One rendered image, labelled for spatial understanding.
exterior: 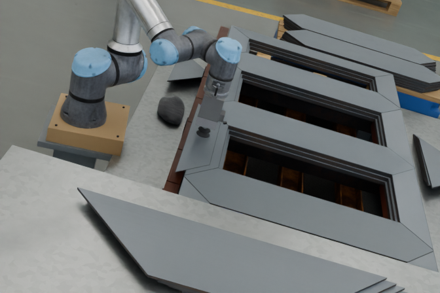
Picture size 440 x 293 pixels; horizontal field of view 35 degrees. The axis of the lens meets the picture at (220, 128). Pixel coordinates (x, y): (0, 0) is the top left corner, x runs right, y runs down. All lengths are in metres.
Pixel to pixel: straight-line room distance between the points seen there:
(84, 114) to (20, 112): 1.46
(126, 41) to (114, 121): 0.28
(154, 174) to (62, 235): 0.90
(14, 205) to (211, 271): 0.41
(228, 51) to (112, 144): 0.53
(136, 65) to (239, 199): 0.64
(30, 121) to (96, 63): 1.48
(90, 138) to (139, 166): 0.18
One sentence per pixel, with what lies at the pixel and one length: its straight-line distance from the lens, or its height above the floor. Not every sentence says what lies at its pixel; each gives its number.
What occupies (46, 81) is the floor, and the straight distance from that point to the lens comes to 4.02.
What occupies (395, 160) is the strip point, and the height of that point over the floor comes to 0.86.
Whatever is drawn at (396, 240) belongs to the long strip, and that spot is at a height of 0.86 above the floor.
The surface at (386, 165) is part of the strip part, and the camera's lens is 2.39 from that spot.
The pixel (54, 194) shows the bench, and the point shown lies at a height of 1.05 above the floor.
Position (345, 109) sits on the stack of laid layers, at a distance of 2.71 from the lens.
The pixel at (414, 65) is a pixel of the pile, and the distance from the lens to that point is 3.36.
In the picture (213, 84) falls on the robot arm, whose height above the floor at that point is 1.07.
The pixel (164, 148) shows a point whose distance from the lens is 2.38.
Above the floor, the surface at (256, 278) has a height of 1.07.
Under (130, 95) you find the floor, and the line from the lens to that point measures 4.05.
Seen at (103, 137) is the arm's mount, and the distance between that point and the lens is 2.26.
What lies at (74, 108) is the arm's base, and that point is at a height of 0.79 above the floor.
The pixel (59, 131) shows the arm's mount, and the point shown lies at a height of 0.72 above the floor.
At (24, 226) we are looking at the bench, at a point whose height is 1.05.
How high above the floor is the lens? 1.95
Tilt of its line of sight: 29 degrees down
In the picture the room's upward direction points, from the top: 18 degrees clockwise
